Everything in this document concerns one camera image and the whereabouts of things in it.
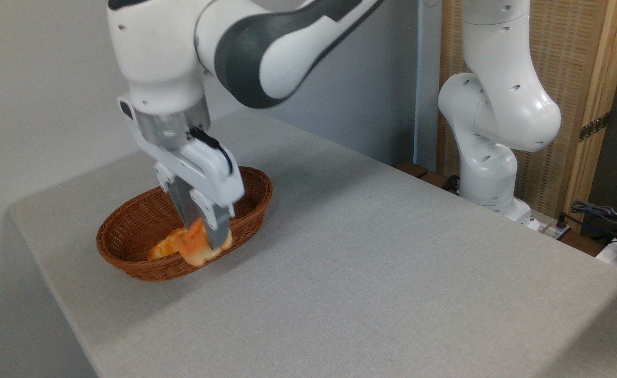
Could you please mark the golden bread roll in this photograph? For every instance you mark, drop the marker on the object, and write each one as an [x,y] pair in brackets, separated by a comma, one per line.
[195,247]

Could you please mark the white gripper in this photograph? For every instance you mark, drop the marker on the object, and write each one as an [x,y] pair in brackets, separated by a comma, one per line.
[203,165]

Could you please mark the dark wooden block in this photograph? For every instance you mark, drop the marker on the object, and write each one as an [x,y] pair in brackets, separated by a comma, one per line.
[412,169]

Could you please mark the woven wooden folding screen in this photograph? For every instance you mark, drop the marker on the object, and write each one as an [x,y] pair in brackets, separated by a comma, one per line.
[565,52]

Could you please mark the brown wicker basket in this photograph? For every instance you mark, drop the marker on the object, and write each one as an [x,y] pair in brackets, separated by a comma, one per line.
[124,241]

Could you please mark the brass screen hinge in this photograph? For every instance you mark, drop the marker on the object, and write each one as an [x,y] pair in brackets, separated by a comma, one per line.
[594,127]

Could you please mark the golden croissant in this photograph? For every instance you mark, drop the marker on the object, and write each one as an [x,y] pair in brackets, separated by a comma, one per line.
[164,247]

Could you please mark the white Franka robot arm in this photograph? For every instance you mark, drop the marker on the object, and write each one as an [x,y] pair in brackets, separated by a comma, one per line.
[497,105]

